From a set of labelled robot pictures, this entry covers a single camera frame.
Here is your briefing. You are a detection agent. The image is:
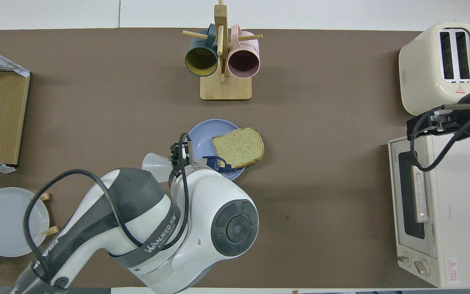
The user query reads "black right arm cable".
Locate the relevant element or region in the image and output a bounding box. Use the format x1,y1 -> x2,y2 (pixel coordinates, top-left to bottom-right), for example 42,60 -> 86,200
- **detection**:
410,105 -> 470,172

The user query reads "dark teal mug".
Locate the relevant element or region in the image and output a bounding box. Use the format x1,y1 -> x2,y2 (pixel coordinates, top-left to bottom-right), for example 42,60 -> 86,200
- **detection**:
184,23 -> 219,77

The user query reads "translucent bottle navy cap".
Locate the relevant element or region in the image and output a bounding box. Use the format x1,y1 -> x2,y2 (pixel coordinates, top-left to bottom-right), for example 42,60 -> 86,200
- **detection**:
142,152 -> 236,183

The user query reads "cream two-slot toaster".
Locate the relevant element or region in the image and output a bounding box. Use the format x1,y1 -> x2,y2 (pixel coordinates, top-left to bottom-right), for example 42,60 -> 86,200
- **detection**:
399,22 -> 470,117

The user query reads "blue round plate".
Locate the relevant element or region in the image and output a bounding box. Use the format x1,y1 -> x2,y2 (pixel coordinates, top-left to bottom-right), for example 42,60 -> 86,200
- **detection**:
187,119 -> 249,182

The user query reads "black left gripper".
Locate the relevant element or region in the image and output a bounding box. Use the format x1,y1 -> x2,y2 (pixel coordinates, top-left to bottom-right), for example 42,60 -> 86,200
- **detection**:
170,142 -> 203,169

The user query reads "grey round plate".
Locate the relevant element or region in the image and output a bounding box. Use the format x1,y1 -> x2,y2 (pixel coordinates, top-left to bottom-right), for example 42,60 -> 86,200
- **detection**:
0,187 -> 50,258

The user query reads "wooden mug tree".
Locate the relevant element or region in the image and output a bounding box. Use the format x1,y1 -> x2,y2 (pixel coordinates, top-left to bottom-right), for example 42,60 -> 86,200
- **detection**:
182,0 -> 263,101

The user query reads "pink ribbed mug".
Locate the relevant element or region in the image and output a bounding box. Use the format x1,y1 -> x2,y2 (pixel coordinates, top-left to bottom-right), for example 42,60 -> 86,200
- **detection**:
227,24 -> 261,79

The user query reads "white toaster oven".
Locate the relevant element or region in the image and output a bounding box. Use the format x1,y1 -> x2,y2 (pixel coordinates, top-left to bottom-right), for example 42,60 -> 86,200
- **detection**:
388,130 -> 470,288

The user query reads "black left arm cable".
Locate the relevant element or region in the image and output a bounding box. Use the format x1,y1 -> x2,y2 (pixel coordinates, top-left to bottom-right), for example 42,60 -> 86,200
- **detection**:
23,133 -> 193,286

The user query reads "brown table mat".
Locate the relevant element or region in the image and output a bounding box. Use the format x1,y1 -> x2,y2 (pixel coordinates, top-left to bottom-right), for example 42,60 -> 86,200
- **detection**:
0,28 -> 470,288

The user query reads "slice of toast bread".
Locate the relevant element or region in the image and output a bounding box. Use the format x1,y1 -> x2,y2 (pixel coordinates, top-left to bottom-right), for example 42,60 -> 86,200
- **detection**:
212,127 -> 265,169

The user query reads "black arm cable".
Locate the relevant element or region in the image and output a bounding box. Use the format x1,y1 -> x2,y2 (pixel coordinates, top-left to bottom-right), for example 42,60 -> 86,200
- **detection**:
410,105 -> 470,172
23,133 -> 193,286

